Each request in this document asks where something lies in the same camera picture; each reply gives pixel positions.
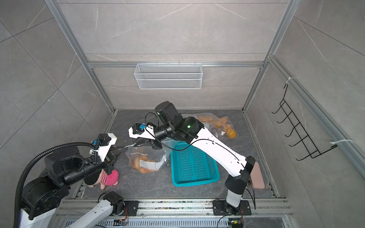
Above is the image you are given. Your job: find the clear plastic bag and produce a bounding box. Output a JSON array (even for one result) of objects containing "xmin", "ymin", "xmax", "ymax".
[
  {"xmin": 182, "ymin": 113, "xmax": 233, "ymax": 138},
  {"xmin": 125, "ymin": 145, "xmax": 172, "ymax": 171}
]

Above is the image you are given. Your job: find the clear pink-dotted zipper bag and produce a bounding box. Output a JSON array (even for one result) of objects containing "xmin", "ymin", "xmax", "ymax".
[{"xmin": 213, "ymin": 116, "xmax": 237, "ymax": 139}]

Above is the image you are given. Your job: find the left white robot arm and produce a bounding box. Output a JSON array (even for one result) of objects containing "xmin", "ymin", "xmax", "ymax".
[{"xmin": 13, "ymin": 142, "xmax": 127, "ymax": 228}]

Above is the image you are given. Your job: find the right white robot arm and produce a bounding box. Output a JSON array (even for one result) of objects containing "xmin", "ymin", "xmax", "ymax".
[{"xmin": 128, "ymin": 101, "xmax": 256, "ymax": 215}]

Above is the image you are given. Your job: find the pink plush pig toy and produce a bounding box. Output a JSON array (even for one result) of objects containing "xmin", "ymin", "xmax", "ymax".
[{"xmin": 85, "ymin": 169, "xmax": 119, "ymax": 190}]

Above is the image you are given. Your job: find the teal plastic basket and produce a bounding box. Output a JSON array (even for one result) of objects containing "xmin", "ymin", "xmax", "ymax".
[{"xmin": 171, "ymin": 142, "xmax": 220, "ymax": 187}]

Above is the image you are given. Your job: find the checkered beige cloth item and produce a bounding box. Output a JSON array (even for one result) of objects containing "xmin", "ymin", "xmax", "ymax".
[{"xmin": 251, "ymin": 162, "xmax": 265, "ymax": 190}]

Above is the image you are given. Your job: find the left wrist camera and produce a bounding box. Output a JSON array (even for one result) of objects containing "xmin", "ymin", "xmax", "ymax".
[{"xmin": 89, "ymin": 133, "xmax": 117, "ymax": 162}]

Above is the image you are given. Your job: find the black corrugated cable conduit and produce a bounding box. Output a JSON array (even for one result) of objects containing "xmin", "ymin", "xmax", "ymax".
[{"xmin": 12, "ymin": 142, "xmax": 96, "ymax": 228}]

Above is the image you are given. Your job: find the white wire mesh shelf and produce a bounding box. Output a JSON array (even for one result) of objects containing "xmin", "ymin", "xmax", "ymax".
[{"xmin": 134, "ymin": 63, "xmax": 203, "ymax": 90}]

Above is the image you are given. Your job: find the metal base rail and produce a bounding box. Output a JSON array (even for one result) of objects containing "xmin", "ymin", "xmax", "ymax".
[{"xmin": 50, "ymin": 184, "xmax": 298, "ymax": 228}]

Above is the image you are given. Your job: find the black wire hook rack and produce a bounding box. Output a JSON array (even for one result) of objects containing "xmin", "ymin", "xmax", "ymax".
[{"xmin": 271, "ymin": 84, "xmax": 338, "ymax": 161}]

